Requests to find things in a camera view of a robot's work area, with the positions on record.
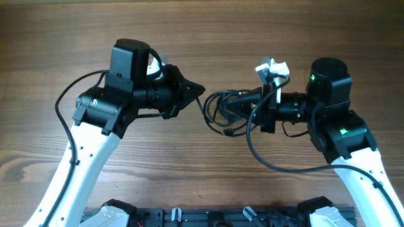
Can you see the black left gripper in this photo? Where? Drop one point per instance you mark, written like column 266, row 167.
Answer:
column 185, row 91

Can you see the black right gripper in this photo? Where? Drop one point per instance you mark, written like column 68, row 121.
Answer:
column 269, row 108

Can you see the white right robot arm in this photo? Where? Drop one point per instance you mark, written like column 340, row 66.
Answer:
column 335, row 130

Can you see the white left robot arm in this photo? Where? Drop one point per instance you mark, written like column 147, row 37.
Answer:
column 137, row 85

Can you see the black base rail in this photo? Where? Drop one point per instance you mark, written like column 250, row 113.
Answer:
column 276, row 216

